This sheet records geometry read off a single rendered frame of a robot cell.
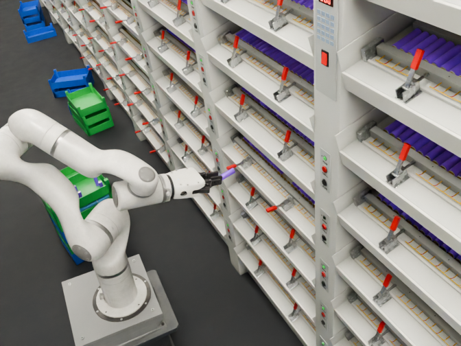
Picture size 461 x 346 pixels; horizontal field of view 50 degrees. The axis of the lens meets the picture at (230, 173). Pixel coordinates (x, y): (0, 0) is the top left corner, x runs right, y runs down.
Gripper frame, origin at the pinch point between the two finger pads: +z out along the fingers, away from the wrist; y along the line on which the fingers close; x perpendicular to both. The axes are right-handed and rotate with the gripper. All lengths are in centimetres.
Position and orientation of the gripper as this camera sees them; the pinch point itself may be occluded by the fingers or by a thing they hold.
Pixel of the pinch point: (213, 178)
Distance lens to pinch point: 153.1
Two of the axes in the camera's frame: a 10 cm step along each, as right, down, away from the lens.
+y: -4.8, -5.0, 7.2
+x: -1.2, 8.5, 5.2
